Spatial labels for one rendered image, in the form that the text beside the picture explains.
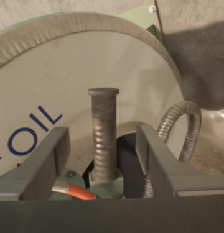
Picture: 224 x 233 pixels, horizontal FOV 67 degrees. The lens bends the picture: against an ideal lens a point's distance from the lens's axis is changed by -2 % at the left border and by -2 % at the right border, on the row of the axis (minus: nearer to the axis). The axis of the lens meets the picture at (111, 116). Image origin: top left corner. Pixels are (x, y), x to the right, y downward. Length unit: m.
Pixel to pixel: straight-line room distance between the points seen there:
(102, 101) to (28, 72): 0.18
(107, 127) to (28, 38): 0.23
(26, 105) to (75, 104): 0.11
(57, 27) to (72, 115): 0.19
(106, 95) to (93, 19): 0.28
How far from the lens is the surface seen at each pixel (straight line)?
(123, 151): 0.93
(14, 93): 0.35
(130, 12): 1.12
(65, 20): 0.42
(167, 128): 0.26
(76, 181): 0.30
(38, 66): 0.37
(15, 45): 0.36
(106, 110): 0.22
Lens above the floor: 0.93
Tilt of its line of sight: 31 degrees down
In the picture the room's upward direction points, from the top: 135 degrees counter-clockwise
